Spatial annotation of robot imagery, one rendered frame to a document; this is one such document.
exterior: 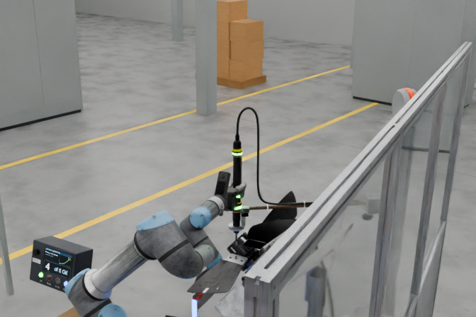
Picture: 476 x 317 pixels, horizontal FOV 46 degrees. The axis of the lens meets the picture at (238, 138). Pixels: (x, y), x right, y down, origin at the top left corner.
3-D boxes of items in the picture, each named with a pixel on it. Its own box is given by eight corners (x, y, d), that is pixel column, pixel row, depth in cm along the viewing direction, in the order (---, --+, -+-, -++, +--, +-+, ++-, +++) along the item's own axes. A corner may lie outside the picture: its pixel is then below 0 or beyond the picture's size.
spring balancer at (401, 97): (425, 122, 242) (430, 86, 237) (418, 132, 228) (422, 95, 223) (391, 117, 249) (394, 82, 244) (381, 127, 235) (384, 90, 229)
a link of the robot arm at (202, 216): (183, 217, 214) (196, 206, 209) (198, 206, 223) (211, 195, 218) (196, 233, 213) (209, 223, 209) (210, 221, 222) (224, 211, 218)
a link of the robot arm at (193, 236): (185, 251, 220) (202, 238, 214) (170, 228, 222) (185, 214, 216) (197, 244, 226) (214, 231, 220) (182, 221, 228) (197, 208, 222)
